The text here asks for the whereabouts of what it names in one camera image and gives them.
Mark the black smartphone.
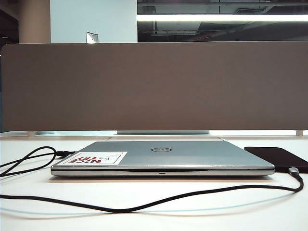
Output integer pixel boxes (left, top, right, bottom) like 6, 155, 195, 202
244, 146, 308, 173

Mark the black charging cable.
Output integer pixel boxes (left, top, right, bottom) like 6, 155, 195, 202
0, 147, 304, 214

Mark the brown desk divider panel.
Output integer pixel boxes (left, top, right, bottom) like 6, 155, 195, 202
0, 42, 308, 132

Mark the silver Dell laptop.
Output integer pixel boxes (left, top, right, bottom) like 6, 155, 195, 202
50, 141, 275, 178

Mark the white red-lettered laptop sticker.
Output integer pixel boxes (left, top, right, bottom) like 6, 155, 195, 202
63, 151, 128, 166

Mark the long ceiling light strip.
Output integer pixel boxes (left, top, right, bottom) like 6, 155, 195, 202
137, 13, 308, 22

